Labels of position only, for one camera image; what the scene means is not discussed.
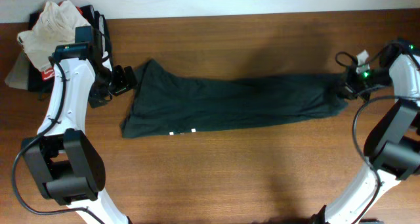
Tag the black folded garment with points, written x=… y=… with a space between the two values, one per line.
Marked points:
x=36 y=83

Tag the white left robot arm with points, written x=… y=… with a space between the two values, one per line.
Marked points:
x=62 y=161

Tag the black Nike t-shirt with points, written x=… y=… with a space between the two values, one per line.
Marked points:
x=166 y=104

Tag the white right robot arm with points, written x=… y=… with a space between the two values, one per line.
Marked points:
x=389 y=156

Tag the red folded garment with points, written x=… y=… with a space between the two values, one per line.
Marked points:
x=47 y=74

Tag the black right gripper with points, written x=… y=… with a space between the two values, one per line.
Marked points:
x=347 y=89

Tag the white crumpled garment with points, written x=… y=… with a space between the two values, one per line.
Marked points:
x=32 y=45

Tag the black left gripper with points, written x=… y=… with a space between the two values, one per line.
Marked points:
x=125 y=84

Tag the grey-green folded garment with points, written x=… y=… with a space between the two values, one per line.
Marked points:
x=19 y=74

